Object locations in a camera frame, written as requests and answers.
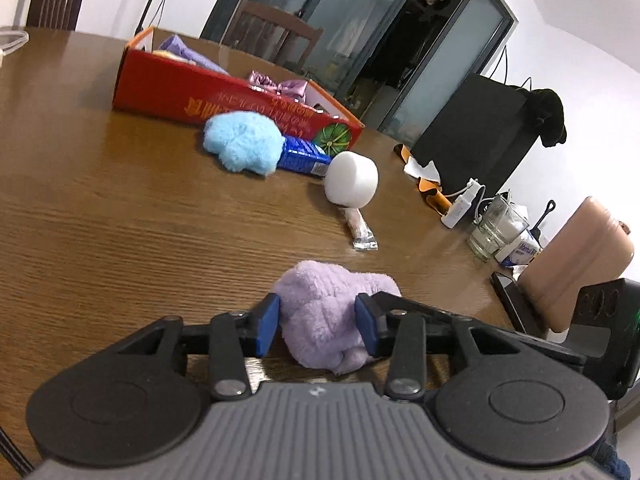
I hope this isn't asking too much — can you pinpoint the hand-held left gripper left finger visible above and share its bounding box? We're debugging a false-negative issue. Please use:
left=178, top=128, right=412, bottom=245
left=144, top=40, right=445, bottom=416
left=117, top=292, right=281, bottom=401

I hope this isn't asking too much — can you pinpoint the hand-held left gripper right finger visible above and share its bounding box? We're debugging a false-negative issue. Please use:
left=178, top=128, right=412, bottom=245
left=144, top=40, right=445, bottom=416
left=353, top=293, right=522, bottom=401

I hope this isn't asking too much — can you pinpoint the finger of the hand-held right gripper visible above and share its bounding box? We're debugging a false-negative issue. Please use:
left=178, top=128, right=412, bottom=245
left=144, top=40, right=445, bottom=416
left=372, top=290, right=589, bottom=369

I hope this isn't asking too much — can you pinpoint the purple fluffy headband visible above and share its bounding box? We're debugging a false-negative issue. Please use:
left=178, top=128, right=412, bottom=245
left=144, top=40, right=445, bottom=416
left=272, top=259, right=403, bottom=375

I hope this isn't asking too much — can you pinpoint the small snack packet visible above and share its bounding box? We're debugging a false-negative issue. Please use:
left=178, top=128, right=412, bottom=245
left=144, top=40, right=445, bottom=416
left=342, top=208, right=380, bottom=251

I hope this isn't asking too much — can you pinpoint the white cylindrical roll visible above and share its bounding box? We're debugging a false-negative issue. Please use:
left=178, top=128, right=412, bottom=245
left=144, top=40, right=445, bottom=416
left=323, top=151, right=380, bottom=210

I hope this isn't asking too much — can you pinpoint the blue and white packet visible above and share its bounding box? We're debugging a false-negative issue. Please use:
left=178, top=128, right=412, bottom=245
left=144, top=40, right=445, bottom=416
left=276, top=134, right=334, bottom=180

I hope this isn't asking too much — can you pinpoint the blue fluffy cloth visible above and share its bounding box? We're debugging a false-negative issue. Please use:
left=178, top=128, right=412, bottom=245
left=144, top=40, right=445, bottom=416
left=202, top=111, right=287, bottom=177

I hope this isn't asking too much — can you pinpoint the pink shiny packet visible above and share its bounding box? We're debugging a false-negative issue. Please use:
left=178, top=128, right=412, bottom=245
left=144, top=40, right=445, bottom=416
left=246, top=71, right=310, bottom=99

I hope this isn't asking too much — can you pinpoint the red cardboard box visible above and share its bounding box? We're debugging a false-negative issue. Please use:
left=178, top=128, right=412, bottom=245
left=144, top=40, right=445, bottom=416
left=111, top=26, right=365, bottom=154

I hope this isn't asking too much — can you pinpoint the purple towel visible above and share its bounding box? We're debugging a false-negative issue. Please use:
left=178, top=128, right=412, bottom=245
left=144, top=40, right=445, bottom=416
left=152, top=34, right=232, bottom=77

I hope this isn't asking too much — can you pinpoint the black phone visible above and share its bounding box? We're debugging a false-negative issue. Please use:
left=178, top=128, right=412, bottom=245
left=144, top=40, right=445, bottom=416
left=489, top=270, right=551, bottom=339

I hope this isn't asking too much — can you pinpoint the white tissue pack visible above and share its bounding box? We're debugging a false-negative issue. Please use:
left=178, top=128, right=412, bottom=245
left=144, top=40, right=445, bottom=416
left=494, top=204, right=544, bottom=267

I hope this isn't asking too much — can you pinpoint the clear glass cup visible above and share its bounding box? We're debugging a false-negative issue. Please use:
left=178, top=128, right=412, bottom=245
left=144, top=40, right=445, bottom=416
left=467, top=192, right=530, bottom=263

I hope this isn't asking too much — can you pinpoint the white power strip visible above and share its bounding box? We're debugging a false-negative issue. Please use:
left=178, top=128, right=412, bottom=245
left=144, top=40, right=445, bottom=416
left=439, top=177, right=486, bottom=229

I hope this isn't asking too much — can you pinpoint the black monitor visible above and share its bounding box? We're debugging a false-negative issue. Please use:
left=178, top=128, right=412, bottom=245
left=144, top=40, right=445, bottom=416
left=409, top=73, right=544, bottom=201

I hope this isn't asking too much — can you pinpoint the black furry garment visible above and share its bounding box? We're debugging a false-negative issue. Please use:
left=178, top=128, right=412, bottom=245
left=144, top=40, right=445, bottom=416
left=522, top=87, right=569, bottom=149

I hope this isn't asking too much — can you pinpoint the sliding glass door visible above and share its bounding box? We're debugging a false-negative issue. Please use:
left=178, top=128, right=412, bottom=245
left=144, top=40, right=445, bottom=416
left=199, top=0, right=519, bottom=149

